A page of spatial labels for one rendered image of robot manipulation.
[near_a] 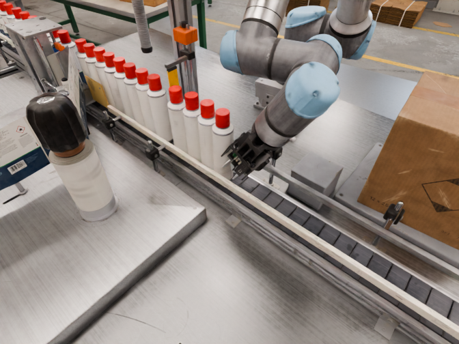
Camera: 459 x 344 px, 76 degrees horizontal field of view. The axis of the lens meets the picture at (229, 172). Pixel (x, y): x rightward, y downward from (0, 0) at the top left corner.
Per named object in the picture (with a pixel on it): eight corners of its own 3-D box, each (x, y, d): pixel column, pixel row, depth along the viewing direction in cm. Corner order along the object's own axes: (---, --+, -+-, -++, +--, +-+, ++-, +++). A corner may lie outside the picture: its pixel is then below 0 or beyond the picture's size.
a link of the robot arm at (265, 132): (281, 95, 55) (309, 127, 54) (268, 108, 59) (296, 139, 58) (256, 112, 51) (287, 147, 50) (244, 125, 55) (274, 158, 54)
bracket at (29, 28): (5, 27, 87) (3, 24, 86) (42, 18, 93) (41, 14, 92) (24, 39, 81) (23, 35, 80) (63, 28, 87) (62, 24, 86)
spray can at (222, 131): (210, 177, 79) (205, 112, 65) (222, 166, 82) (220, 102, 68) (225, 185, 77) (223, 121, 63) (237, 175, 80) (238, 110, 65)
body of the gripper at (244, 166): (218, 156, 64) (241, 128, 54) (243, 137, 69) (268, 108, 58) (241, 183, 64) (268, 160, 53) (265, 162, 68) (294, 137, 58)
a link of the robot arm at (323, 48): (288, 24, 55) (268, 56, 50) (350, 33, 52) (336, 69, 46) (285, 62, 62) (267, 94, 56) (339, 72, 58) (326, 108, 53)
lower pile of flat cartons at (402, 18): (364, 19, 424) (369, 3, 408) (376, 9, 454) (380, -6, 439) (412, 29, 397) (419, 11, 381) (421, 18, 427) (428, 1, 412)
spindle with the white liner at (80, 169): (73, 207, 72) (7, 100, 51) (105, 187, 77) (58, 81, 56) (92, 228, 68) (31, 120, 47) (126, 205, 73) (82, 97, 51)
